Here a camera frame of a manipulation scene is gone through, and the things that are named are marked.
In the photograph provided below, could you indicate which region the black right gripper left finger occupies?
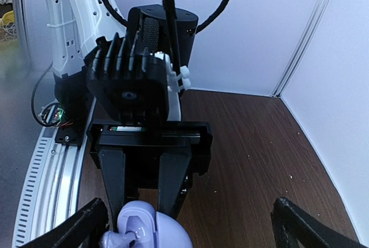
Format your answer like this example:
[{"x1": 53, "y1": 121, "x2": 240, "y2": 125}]
[{"x1": 23, "y1": 197, "x2": 108, "y2": 247}]

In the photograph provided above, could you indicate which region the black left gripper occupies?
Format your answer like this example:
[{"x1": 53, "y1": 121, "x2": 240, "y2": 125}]
[{"x1": 87, "y1": 119, "x2": 213, "y2": 231}]

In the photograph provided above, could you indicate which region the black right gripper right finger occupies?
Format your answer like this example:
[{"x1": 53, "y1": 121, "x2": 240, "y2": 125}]
[{"x1": 270, "y1": 197, "x2": 364, "y2": 248}]

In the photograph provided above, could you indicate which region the lilac earbud charging case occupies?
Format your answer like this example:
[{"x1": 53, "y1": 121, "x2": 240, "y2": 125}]
[{"x1": 117, "y1": 201, "x2": 193, "y2": 248}]

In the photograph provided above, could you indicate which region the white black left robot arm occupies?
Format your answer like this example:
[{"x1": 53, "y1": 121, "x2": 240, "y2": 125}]
[{"x1": 36, "y1": 0, "x2": 213, "y2": 219}]

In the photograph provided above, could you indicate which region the left controller circuit board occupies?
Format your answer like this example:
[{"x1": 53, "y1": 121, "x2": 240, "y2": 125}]
[{"x1": 39, "y1": 102, "x2": 65, "y2": 127}]

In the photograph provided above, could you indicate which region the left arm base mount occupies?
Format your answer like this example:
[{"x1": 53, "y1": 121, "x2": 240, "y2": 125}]
[{"x1": 55, "y1": 121, "x2": 86, "y2": 146}]

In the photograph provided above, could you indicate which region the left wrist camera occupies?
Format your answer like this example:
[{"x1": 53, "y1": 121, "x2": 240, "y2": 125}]
[{"x1": 85, "y1": 32, "x2": 191, "y2": 123}]

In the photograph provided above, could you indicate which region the black left camera cable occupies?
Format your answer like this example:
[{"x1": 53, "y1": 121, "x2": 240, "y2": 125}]
[{"x1": 92, "y1": 0, "x2": 237, "y2": 70}]

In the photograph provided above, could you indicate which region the left aluminium corner post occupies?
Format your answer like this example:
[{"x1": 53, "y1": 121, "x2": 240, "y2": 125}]
[{"x1": 271, "y1": 0, "x2": 330, "y2": 98}]

